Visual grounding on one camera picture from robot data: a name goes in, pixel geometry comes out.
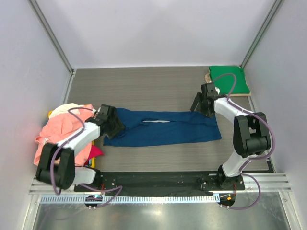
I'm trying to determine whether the pink t-shirt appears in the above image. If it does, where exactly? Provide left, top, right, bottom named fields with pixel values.
left=34, top=104, right=94, bottom=165

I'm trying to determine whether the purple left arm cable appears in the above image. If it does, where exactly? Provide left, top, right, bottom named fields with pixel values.
left=49, top=106, right=123, bottom=208

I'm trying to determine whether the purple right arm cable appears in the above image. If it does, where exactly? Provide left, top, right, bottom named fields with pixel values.
left=212, top=73, right=276, bottom=211

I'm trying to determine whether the magenta t-shirt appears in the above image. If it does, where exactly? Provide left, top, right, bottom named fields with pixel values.
left=93, top=146, right=104, bottom=158

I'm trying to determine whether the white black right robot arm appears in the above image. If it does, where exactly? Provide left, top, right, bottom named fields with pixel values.
left=190, top=82, right=272, bottom=190

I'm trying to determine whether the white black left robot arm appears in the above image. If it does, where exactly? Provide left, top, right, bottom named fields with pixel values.
left=35, top=104, right=125, bottom=195

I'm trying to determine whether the aluminium extrusion rail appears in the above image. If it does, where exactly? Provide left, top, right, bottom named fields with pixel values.
left=28, top=173, right=292, bottom=195

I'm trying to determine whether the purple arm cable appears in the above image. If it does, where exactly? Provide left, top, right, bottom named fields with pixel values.
left=212, top=73, right=276, bottom=211
left=49, top=106, right=123, bottom=208

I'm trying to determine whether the white slotted cable duct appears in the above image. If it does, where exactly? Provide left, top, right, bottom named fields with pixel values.
left=40, top=194, right=220, bottom=204

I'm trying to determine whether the right aluminium frame post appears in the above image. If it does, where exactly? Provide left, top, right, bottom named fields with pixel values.
left=240, top=0, right=284, bottom=68

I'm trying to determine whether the yellow plastic bin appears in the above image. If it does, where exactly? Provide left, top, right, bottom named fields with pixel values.
left=47, top=110, right=97, bottom=170

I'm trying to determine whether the aluminium frame post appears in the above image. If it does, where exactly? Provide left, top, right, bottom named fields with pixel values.
left=240, top=0, right=284, bottom=68
left=27, top=0, right=76, bottom=77

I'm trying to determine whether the folded green t-shirt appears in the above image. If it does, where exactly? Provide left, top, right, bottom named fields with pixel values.
left=208, top=65, right=250, bottom=95

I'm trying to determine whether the blue Mickey print t-shirt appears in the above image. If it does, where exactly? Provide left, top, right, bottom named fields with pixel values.
left=103, top=108, right=222, bottom=147

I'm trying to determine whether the folded beige t-shirt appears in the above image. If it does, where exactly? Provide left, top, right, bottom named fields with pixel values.
left=204, top=66, right=252, bottom=98

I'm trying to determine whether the left aluminium frame post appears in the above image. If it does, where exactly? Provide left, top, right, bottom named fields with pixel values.
left=27, top=0, right=76, bottom=77

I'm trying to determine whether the cream white t-shirt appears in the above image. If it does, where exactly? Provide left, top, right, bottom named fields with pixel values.
left=48, top=103, right=83, bottom=118

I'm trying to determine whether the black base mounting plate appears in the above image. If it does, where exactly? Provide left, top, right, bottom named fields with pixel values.
left=73, top=171, right=245, bottom=195

